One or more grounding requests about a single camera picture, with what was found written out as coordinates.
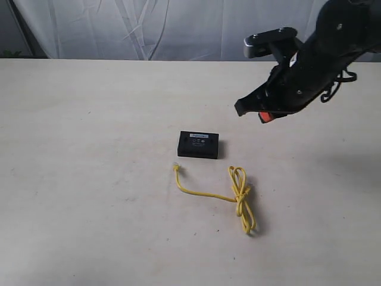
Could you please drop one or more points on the black network switch box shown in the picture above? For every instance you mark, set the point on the black network switch box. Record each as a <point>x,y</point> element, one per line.
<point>198,145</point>

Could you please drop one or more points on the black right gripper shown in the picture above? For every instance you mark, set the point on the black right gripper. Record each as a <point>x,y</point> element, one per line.
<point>315,73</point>

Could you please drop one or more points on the green plant leaves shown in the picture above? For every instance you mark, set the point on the green plant leaves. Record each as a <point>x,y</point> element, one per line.
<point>10,54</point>

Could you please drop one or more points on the white wrinkled backdrop curtain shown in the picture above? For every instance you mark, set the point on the white wrinkled backdrop curtain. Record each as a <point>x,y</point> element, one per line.
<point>160,30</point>

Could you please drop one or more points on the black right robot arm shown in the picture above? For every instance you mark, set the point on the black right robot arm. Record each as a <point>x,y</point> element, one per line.
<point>341,27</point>

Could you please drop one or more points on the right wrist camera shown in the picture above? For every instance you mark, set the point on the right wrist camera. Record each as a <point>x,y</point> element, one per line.
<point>258,45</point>

